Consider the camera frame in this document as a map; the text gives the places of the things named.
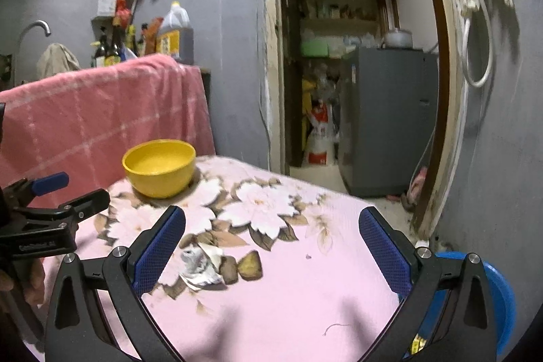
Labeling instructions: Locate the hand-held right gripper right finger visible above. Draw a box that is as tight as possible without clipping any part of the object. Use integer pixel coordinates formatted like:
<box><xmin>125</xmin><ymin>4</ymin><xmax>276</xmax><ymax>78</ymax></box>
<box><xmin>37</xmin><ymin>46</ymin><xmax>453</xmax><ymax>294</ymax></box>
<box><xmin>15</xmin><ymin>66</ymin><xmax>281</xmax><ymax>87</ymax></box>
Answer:
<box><xmin>358</xmin><ymin>206</ymin><xmax>498</xmax><ymax>362</ymax></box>

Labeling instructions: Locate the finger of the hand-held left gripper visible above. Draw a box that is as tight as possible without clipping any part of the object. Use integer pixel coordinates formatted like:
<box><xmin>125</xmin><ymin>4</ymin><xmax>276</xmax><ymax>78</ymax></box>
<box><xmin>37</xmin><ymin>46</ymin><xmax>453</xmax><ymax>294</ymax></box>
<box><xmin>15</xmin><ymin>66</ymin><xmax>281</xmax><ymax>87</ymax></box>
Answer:
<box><xmin>55</xmin><ymin>188</ymin><xmax>112</xmax><ymax>227</ymax></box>
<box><xmin>2</xmin><ymin>171</ymin><xmax>69</xmax><ymax>211</ymax></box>

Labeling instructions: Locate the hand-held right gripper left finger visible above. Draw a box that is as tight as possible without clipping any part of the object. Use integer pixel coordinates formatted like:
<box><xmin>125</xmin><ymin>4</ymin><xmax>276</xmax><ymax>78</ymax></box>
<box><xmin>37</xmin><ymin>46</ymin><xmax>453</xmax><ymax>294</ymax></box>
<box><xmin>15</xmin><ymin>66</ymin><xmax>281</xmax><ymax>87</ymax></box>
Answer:
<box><xmin>44</xmin><ymin>204</ymin><xmax>187</xmax><ymax>362</ymax></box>

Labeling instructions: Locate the printed paper ball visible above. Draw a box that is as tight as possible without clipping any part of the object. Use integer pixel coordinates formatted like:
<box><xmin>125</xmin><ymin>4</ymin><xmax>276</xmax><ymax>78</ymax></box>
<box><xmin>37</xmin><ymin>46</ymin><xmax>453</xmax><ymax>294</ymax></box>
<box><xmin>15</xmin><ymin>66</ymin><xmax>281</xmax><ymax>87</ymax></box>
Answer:
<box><xmin>179</xmin><ymin>242</ymin><xmax>225</xmax><ymax>291</ymax></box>

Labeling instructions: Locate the blue plastic bucket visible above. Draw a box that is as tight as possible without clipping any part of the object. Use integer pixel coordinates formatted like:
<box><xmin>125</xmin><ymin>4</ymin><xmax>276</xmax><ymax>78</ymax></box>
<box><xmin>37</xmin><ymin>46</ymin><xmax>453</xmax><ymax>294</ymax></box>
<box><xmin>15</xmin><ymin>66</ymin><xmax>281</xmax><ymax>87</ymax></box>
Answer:
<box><xmin>399</xmin><ymin>251</ymin><xmax>517</xmax><ymax>360</ymax></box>

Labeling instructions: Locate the person's left hand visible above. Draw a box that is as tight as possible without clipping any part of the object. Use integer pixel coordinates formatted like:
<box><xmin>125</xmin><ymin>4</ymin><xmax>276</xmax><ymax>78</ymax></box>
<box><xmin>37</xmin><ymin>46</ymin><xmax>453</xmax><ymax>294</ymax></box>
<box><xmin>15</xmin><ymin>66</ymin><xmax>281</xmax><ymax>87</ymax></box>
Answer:
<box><xmin>22</xmin><ymin>257</ymin><xmax>46</xmax><ymax>307</ymax></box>

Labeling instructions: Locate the pink slipper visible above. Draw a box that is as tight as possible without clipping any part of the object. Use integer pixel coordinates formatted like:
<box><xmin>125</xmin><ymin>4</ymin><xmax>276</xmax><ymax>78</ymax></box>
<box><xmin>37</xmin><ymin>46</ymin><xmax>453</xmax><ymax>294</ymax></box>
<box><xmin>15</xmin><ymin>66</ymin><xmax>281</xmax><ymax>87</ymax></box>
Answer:
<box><xmin>401</xmin><ymin>169</ymin><xmax>429</xmax><ymax>210</ymax></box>

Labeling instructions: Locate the yellow bowl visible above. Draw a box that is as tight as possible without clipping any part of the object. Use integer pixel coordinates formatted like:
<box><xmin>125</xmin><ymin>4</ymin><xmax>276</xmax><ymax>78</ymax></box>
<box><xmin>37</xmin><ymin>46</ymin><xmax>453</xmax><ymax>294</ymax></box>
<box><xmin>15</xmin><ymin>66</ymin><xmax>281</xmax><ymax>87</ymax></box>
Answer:
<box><xmin>122</xmin><ymin>139</ymin><xmax>196</xmax><ymax>199</ymax></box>

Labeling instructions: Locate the pink checked blanket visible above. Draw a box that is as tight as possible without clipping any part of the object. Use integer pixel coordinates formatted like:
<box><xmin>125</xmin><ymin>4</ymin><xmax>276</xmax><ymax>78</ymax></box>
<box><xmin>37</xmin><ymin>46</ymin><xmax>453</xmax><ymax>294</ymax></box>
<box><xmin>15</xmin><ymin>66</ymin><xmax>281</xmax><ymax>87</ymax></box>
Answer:
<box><xmin>0</xmin><ymin>53</ymin><xmax>216</xmax><ymax>261</ymax></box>

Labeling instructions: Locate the pink floral tablecloth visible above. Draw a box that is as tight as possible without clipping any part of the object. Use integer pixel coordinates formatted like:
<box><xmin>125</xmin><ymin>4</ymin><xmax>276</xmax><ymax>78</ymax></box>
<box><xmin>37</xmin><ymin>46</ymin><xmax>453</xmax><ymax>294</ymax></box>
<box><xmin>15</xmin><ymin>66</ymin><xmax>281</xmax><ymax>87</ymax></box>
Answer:
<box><xmin>76</xmin><ymin>155</ymin><xmax>425</xmax><ymax>362</ymax></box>

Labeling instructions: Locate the beige rag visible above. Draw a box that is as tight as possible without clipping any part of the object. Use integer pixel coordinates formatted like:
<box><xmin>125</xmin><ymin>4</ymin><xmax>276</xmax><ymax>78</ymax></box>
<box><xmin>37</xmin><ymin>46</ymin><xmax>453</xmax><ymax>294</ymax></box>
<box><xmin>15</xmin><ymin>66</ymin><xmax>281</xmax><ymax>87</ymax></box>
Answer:
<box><xmin>36</xmin><ymin>43</ymin><xmax>81</xmax><ymax>80</ymax></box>

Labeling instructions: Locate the white red rice sack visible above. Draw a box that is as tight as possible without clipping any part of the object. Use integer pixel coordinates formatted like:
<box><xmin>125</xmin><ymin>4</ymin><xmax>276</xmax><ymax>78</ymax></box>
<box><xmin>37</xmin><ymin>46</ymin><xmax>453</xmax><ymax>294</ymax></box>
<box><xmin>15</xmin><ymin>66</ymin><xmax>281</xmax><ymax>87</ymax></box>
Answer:
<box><xmin>306</xmin><ymin>99</ymin><xmax>338</xmax><ymax>167</ymax></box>

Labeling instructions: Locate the grey refrigerator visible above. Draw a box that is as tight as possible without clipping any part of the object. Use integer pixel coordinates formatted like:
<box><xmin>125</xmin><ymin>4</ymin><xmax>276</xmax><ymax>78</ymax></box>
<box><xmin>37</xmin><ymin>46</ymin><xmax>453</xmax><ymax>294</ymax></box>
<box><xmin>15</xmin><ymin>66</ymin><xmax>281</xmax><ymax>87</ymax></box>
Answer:
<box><xmin>339</xmin><ymin>47</ymin><xmax>439</xmax><ymax>198</ymax></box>

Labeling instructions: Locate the round dark sauce bottle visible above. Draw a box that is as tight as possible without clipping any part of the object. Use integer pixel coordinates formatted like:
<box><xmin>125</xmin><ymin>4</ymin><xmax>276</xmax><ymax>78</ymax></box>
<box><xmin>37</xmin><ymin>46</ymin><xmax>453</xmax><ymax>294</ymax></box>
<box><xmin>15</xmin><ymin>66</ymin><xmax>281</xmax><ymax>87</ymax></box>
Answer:
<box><xmin>93</xmin><ymin>35</ymin><xmax>109</xmax><ymax>68</ymax></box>

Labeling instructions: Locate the tall dark sauce bottle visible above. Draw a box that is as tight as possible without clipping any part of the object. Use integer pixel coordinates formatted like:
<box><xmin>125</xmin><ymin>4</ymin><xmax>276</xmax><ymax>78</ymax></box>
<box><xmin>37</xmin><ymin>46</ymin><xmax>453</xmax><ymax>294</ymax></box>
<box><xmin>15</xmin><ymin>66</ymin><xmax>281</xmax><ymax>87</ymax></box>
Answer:
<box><xmin>106</xmin><ymin>25</ymin><xmax>124</xmax><ymax>66</ymax></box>

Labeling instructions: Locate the metal faucet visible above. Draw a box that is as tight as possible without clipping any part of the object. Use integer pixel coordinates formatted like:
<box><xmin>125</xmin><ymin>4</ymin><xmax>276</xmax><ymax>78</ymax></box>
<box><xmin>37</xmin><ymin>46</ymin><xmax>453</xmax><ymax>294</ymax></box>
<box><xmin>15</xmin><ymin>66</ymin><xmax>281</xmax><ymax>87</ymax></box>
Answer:
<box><xmin>17</xmin><ymin>20</ymin><xmax>52</xmax><ymax>49</ymax></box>

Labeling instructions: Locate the orange sauce packet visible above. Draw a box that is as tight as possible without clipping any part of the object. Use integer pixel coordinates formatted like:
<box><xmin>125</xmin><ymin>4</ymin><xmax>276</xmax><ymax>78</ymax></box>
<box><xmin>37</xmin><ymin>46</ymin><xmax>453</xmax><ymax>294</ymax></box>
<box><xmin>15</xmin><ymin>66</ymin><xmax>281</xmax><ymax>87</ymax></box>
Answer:
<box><xmin>146</xmin><ymin>18</ymin><xmax>164</xmax><ymax>53</ymax></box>

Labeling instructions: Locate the red plastic bag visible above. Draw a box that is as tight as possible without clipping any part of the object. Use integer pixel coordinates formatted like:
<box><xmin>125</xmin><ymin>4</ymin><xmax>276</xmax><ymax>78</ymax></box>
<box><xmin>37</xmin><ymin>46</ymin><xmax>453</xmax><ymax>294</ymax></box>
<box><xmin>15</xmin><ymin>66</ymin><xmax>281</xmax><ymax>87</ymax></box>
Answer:
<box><xmin>114</xmin><ymin>0</ymin><xmax>130</xmax><ymax>25</ymax></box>

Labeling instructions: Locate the large cooking oil jug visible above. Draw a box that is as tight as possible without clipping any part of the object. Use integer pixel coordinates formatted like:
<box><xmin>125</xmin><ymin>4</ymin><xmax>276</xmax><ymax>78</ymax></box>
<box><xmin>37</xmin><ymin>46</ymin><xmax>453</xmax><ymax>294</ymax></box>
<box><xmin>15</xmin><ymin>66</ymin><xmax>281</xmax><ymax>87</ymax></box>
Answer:
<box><xmin>157</xmin><ymin>1</ymin><xmax>194</xmax><ymax>63</ymax></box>

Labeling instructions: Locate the metal pot with lid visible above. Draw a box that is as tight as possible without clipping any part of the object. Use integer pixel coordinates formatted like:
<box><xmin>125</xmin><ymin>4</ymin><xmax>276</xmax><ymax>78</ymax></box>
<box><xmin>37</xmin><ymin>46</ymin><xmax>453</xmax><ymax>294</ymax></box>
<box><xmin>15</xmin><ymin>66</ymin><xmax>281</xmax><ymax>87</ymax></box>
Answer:
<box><xmin>384</xmin><ymin>28</ymin><xmax>413</xmax><ymax>49</ymax></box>

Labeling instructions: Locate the green plastic container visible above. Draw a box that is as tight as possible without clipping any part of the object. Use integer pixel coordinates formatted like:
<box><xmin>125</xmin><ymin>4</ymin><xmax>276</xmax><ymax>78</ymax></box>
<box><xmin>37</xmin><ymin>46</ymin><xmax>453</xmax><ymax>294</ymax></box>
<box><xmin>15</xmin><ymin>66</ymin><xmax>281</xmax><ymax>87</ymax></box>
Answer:
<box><xmin>301</xmin><ymin>40</ymin><xmax>329</xmax><ymax>58</ymax></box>

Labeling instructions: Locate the wooden shelf unit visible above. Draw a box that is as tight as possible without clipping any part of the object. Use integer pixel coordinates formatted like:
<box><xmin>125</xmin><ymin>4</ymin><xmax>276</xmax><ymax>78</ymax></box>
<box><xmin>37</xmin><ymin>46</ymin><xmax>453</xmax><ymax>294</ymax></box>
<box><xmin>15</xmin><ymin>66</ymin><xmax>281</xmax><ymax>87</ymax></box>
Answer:
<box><xmin>293</xmin><ymin>0</ymin><xmax>382</xmax><ymax>61</ymax></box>

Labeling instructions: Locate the wooden door frame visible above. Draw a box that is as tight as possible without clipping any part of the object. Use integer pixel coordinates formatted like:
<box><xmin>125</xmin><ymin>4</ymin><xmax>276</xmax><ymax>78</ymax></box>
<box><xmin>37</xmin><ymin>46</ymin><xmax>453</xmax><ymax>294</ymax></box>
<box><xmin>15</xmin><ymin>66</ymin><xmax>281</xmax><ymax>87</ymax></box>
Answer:
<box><xmin>260</xmin><ymin>0</ymin><xmax>467</xmax><ymax>240</ymax></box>

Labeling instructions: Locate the white wall cable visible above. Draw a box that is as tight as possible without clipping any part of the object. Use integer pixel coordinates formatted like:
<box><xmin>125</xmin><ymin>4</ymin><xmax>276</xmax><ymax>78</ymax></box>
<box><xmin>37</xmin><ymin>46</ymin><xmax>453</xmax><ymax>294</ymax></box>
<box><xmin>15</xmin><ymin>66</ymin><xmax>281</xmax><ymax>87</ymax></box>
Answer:
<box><xmin>249</xmin><ymin>0</ymin><xmax>273</xmax><ymax>172</ymax></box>

